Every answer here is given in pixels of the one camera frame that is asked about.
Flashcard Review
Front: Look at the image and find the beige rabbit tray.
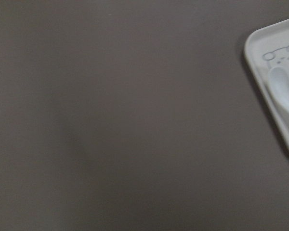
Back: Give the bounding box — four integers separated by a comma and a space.
243, 15, 289, 164

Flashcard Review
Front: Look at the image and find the white ceramic spoon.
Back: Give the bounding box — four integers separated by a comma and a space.
268, 66, 289, 114

